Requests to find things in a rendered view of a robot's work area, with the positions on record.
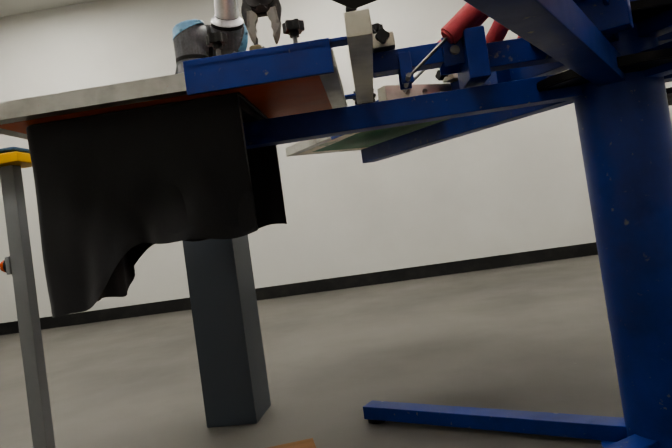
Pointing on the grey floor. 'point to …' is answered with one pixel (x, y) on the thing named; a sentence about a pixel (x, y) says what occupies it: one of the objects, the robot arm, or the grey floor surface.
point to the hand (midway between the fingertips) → (265, 39)
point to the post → (26, 297)
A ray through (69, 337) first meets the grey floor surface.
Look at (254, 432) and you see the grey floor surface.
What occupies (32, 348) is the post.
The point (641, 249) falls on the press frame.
